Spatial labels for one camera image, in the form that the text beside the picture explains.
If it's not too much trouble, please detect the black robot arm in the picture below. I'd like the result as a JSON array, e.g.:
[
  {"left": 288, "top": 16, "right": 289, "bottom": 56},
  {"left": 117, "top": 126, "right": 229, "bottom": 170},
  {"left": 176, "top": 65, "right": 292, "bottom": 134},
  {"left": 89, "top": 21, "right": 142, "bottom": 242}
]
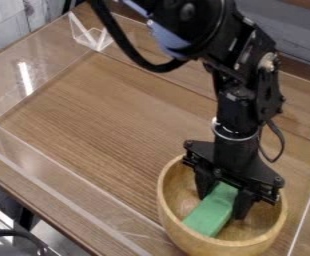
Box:
[{"left": 122, "top": 0, "right": 285, "bottom": 219}]

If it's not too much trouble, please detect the metal frame lower left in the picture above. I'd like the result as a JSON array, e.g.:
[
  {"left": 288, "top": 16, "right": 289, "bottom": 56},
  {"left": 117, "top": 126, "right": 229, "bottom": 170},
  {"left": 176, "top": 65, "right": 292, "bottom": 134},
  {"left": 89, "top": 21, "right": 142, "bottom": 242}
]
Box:
[{"left": 0, "top": 211, "right": 50, "bottom": 256}]

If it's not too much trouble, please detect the black cable lower left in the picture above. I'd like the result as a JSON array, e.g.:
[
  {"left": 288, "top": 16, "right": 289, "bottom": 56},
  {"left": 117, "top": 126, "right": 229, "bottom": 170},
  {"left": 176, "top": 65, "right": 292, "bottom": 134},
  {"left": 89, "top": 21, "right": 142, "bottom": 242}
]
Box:
[{"left": 0, "top": 229, "right": 51, "bottom": 256}]

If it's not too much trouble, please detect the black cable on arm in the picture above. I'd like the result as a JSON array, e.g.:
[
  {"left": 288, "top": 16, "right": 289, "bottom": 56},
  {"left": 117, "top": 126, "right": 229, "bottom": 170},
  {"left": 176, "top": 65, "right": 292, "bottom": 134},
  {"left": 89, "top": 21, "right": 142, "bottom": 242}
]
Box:
[{"left": 89, "top": 0, "right": 190, "bottom": 74}]

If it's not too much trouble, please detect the brown wooden bowl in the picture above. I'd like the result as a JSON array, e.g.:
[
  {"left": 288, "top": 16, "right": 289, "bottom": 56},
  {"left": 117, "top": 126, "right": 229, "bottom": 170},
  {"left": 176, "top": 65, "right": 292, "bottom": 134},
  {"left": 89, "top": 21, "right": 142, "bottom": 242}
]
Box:
[{"left": 157, "top": 156, "right": 288, "bottom": 256}]

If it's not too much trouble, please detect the green rectangular block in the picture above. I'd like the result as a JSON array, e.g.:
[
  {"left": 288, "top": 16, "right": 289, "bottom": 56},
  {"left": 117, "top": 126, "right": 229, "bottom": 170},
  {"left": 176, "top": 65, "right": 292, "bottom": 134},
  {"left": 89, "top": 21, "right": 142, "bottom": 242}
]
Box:
[{"left": 182, "top": 183, "right": 238, "bottom": 237}]

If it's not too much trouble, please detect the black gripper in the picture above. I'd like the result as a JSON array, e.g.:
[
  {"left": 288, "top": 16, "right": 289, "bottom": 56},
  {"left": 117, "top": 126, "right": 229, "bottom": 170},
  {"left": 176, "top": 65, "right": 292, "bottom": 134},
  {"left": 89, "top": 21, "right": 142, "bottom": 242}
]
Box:
[{"left": 184, "top": 130, "right": 287, "bottom": 220}]

